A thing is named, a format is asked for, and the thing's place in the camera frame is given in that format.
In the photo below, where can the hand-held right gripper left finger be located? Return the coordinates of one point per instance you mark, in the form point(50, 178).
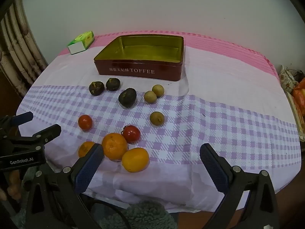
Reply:
point(89, 169)

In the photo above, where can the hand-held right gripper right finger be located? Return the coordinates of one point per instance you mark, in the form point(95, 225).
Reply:
point(214, 169)

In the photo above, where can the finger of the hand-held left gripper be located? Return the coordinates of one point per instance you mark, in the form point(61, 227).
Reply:
point(50, 132)
point(23, 118)

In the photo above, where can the small orange tangerine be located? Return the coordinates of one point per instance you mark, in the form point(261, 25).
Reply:
point(84, 149)

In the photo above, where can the large orange tangerine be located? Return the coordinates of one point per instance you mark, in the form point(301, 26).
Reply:
point(114, 146)

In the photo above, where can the smooth yellow-orange citrus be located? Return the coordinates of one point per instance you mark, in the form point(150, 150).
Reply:
point(135, 159)

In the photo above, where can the red tomato with stem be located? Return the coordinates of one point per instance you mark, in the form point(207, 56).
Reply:
point(131, 133)

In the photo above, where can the dark brown water chestnut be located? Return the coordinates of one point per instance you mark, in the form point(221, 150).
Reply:
point(113, 84)
point(96, 88)

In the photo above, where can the tan longan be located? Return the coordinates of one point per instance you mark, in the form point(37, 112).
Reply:
point(156, 118)
point(150, 97)
point(158, 90)

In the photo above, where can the large dark water chestnut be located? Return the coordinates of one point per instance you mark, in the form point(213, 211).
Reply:
point(127, 97)

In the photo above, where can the red tin box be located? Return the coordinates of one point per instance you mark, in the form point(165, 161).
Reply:
point(143, 72)

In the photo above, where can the person's left hand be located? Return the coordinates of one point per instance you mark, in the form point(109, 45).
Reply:
point(13, 190)

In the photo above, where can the pink purple checked tablecloth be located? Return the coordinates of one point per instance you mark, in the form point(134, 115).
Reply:
point(214, 100)

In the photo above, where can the grey fuzzy mat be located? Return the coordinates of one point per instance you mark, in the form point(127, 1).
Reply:
point(147, 216)

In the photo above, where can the wooden tray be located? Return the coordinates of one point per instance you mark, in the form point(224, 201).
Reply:
point(297, 124)

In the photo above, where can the green tissue box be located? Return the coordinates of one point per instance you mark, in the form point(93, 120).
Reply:
point(83, 39)

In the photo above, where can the floral teapot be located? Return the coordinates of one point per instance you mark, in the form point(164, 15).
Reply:
point(287, 81)

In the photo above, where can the orange plastic bag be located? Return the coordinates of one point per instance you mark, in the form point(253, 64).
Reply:
point(300, 93)

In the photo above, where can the rattan furniture frame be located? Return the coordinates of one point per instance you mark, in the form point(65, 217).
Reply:
point(14, 52)

